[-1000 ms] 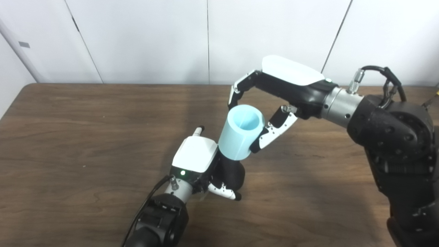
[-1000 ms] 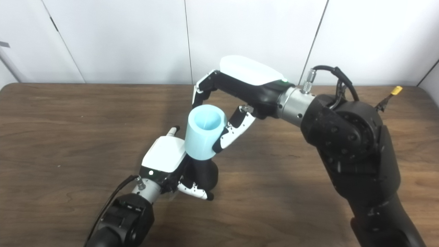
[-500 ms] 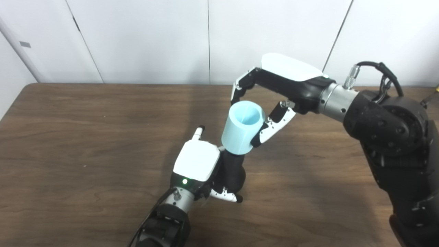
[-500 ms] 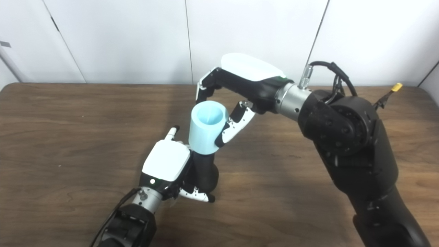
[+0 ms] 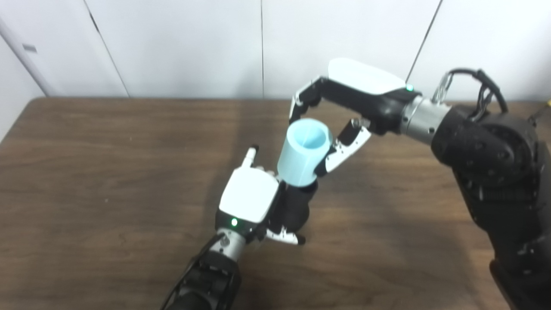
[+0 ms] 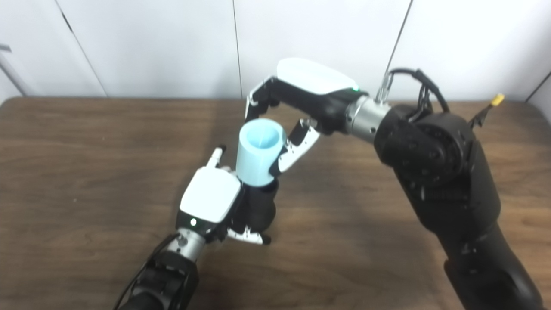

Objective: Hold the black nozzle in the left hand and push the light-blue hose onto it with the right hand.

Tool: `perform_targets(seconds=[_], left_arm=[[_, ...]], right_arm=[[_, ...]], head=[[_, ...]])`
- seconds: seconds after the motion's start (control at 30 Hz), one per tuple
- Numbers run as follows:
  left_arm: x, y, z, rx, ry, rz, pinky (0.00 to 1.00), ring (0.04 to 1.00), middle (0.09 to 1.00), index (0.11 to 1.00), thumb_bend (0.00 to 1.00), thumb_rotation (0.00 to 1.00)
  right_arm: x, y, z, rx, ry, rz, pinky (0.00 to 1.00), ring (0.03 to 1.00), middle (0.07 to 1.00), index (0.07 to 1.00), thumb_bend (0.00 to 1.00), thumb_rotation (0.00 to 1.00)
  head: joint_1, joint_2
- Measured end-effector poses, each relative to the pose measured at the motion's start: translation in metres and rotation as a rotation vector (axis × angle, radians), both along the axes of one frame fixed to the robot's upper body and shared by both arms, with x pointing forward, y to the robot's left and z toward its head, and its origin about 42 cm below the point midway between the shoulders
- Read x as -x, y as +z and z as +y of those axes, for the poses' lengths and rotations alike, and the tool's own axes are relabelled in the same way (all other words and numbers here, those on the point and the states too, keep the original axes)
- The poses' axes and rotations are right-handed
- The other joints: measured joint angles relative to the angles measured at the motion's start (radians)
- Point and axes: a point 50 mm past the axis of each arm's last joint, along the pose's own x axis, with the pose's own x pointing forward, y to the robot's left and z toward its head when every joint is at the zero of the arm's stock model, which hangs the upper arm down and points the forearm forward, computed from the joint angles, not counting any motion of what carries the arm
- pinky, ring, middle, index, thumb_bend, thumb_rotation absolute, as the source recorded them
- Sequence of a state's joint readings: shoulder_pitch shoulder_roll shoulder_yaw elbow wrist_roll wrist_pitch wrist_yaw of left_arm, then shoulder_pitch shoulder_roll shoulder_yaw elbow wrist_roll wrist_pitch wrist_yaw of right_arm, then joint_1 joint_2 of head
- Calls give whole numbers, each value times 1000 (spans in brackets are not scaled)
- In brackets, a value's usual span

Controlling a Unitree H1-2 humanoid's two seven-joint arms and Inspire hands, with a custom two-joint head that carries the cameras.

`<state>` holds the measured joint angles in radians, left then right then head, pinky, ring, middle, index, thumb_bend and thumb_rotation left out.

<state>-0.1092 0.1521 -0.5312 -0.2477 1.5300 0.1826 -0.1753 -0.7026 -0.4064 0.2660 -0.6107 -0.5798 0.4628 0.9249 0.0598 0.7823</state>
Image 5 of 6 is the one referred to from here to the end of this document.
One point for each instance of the small grey wall label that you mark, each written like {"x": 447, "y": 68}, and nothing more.
{"x": 29, "y": 48}

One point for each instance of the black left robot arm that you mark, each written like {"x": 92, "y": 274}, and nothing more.
{"x": 206, "y": 280}

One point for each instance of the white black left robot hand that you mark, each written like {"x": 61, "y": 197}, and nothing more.
{"x": 249, "y": 193}

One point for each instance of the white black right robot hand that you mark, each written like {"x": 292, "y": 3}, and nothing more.
{"x": 366, "y": 82}

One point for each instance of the black funnel-shaped nozzle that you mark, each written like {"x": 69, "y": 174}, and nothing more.
{"x": 297, "y": 206}

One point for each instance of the white wall corner post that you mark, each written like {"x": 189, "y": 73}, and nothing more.
{"x": 26, "y": 60}

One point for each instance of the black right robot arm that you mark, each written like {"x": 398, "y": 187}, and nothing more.
{"x": 499, "y": 172}

